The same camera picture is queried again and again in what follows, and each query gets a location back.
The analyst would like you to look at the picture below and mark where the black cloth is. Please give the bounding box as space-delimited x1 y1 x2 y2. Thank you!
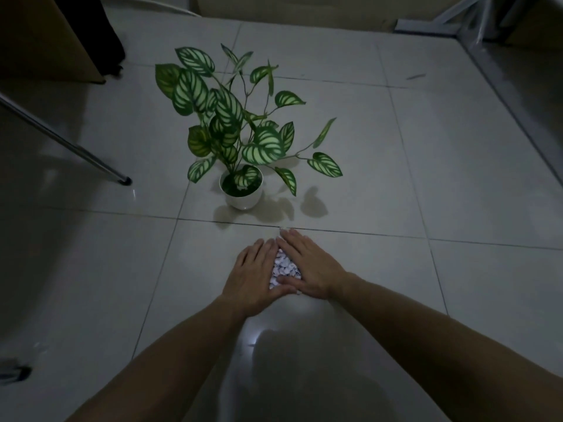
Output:
52 0 126 76

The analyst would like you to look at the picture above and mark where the white plant pot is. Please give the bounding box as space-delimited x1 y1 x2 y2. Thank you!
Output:
219 165 264 211

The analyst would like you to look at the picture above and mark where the grey metal frame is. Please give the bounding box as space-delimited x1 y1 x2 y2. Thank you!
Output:
394 0 563 188

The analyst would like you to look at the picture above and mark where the person's left hand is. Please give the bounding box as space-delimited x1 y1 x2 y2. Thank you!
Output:
221 238 298 319

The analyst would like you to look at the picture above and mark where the person's left forearm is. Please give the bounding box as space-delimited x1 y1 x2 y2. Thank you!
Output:
66 294 249 422

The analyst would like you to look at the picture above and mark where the green striped artificial plant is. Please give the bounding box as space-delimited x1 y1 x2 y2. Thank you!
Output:
155 43 343 197

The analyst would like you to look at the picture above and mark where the metal tripod leg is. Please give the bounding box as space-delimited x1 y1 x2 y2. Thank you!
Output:
0 92 133 186

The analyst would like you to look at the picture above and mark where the pile of white pebbles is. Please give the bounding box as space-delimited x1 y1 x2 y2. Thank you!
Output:
269 249 302 290

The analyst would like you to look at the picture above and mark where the person's right forearm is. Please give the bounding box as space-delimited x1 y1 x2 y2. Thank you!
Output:
330 273 563 422

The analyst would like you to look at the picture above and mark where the person's right hand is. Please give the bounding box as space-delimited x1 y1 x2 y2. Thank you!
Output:
276 229 352 300

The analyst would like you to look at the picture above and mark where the brown wooden cabinet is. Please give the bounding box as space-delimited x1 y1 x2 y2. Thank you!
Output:
0 0 106 85

